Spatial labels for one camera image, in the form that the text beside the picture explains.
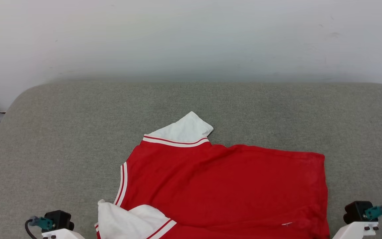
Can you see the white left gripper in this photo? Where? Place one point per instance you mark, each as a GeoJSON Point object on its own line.
{"type": "Point", "coordinates": [61, 234]}

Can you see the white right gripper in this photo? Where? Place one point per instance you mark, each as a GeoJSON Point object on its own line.
{"type": "Point", "coordinates": [355, 230]}

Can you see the red white number 23 jersey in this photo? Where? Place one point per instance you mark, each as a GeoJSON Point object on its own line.
{"type": "Point", "coordinates": [227, 189]}

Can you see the grey fabric sofa seat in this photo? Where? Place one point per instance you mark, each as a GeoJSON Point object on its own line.
{"type": "Point", "coordinates": [61, 132]}

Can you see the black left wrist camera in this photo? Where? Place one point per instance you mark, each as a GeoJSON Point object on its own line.
{"type": "Point", "coordinates": [60, 219]}

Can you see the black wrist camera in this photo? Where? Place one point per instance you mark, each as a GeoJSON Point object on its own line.
{"type": "Point", "coordinates": [60, 219]}
{"type": "Point", "coordinates": [355, 212]}

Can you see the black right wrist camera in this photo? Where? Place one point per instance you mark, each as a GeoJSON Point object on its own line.
{"type": "Point", "coordinates": [355, 212]}

